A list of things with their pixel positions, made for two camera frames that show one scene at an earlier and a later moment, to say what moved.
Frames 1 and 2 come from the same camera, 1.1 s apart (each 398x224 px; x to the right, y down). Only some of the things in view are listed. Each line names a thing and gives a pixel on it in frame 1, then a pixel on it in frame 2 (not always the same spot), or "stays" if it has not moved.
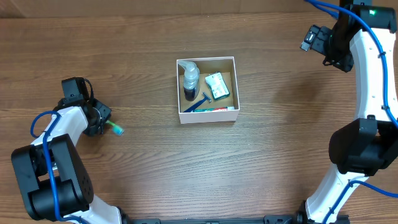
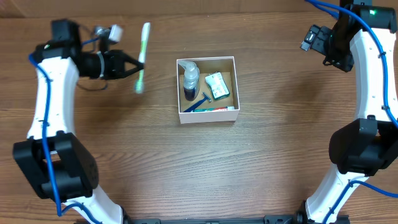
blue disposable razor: (191, 109) stays
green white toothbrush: (116, 129) -> (139, 83)
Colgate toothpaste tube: (212, 109) stays
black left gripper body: (101, 118) -> (109, 65)
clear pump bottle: (191, 82) stays
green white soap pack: (217, 86) stays
